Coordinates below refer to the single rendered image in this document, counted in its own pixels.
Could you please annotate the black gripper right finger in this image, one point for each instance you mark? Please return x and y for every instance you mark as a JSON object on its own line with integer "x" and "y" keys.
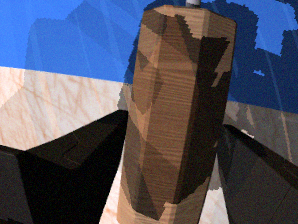
{"x": 259, "y": 186}

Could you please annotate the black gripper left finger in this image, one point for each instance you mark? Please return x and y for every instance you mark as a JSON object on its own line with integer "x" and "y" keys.
{"x": 64, "y": 181}

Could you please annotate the brown wooden tool handle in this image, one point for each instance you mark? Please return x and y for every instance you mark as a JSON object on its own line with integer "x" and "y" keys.
{"x": 176, "y": 113}

